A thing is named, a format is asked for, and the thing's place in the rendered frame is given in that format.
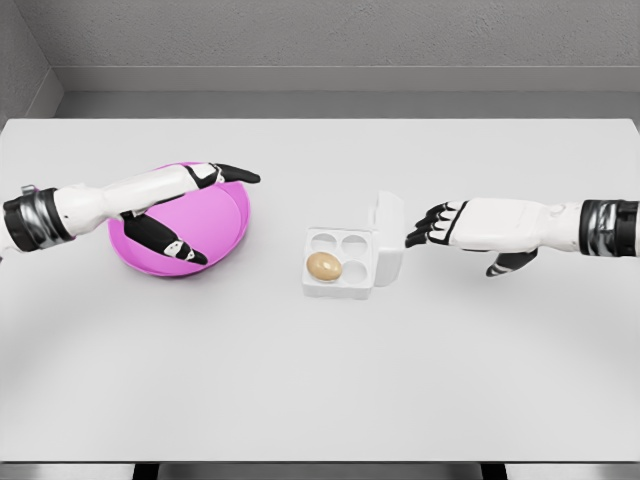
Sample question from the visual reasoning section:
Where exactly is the white egg box with lid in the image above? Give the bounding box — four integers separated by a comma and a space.
300, 188, 406, 303

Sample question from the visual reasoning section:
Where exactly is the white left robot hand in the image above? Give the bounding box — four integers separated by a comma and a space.
101, 161, 263, 266

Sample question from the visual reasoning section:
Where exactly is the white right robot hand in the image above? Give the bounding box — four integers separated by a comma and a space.
405, 197, 552, 279

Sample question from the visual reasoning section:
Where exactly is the brown egg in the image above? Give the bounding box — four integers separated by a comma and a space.
305, 250, 344, 283

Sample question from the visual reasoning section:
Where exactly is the pink round bowl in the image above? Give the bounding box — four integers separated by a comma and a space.
107, 160, 253, 278

